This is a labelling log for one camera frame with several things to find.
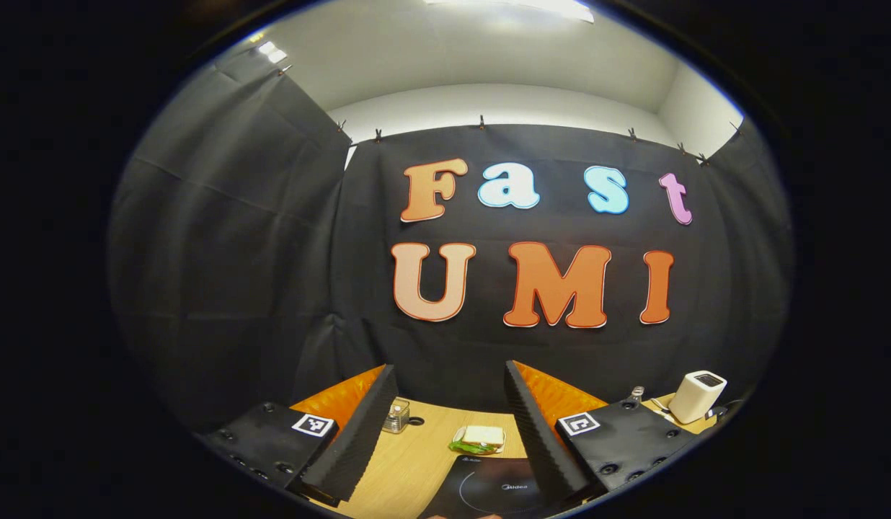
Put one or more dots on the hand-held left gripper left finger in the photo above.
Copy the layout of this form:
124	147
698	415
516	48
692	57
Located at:
359	432

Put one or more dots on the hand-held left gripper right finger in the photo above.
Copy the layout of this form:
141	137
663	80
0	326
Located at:
539	440

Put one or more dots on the black induction cooktop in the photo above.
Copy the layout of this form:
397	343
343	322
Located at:
481	490

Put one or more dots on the sandwich with lettuce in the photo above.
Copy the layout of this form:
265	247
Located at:
481	436

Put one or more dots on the slim utensil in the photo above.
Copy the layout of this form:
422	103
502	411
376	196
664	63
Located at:
660	405

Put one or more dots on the white toaster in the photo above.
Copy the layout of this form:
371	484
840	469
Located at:
694	396

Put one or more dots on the row of small backdrop clips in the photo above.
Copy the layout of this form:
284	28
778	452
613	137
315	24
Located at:
481	122

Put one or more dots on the small ceiling light panel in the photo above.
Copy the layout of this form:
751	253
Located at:
271	52

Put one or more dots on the large ceiling light panel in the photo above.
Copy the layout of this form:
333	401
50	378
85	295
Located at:
517	6

